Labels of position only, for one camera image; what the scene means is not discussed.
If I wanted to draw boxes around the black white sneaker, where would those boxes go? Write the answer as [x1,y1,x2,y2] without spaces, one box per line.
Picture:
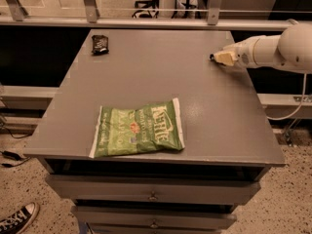
[0,202,40,234]

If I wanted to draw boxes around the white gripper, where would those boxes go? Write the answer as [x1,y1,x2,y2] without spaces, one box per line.
[214,36,259,68]

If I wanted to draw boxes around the black office chair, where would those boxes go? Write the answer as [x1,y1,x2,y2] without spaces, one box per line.
[132,0,159,19]

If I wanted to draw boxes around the grey drawer cabinet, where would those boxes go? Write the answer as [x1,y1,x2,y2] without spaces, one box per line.
[25,29,285,234]

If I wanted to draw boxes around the grey drawer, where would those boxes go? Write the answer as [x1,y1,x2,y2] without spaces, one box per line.
[71,207,236,229]
[46,175,260,205]

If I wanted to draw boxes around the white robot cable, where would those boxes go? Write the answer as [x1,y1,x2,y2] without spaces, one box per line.
[266,72,308,121]

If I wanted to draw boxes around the top grey drawer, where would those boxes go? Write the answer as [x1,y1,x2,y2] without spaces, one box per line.
[46,175,260,205]

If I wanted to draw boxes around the black power adapter cable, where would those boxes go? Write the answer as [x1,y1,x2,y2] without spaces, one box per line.
[0,149,32,169]

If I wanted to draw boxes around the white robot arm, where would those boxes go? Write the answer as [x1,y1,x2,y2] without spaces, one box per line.
[210,23,312,74]

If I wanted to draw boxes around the black rxbar chocolate bar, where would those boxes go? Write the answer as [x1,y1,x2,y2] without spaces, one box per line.
[92,35,109,55]

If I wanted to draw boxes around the green kettle chips bag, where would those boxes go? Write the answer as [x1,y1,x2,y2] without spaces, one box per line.
[89,98,185,158]

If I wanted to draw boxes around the metal railing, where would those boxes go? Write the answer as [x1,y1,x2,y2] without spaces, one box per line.
[1,0,311,31]

